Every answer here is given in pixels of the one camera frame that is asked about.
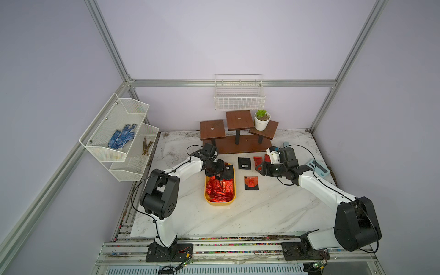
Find black tea bag barcode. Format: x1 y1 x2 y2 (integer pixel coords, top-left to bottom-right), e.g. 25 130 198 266
238 157 252 170

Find red foil tea bags pile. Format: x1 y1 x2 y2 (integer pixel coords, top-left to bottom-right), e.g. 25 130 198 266
205 176 236 205

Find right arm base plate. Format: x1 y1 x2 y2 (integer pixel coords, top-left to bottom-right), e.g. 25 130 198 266
281 237 330 261

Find black red label tea bag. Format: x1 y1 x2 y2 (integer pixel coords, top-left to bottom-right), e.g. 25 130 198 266
244 176 259 190

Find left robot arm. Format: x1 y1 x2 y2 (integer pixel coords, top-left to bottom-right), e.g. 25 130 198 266
139 143 234 249

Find white potted green plant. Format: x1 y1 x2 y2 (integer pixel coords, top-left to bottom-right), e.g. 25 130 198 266
254 110 271 131

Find blue work glove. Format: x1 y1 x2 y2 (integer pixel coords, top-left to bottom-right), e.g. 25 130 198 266
108 124 137 150

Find white wire wall basket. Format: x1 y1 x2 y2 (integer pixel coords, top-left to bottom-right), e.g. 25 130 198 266
214 74 266 111

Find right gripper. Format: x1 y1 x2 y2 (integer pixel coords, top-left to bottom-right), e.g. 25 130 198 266
255 162 287 177

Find brown twigs in shelf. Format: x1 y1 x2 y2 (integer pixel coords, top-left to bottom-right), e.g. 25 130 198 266
142 136 154 156

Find brown wooden tiered stand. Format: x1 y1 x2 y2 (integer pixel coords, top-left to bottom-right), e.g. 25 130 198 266
200 111 278 154

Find yellow storage box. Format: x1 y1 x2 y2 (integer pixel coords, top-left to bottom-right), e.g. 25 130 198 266
204 163 236 205

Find white mesh two-tier shelf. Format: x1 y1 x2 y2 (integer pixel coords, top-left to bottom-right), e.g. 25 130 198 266
79 93 159 182

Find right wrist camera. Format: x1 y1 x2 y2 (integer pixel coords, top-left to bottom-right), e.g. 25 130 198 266
266 146 280 165

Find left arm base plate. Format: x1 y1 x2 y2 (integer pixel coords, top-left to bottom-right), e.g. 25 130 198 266
146 242 194 262

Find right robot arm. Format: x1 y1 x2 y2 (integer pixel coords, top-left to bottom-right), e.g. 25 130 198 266
255 144 382 252

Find light blue calculator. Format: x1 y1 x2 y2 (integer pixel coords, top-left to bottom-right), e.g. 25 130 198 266
306 159 330 179

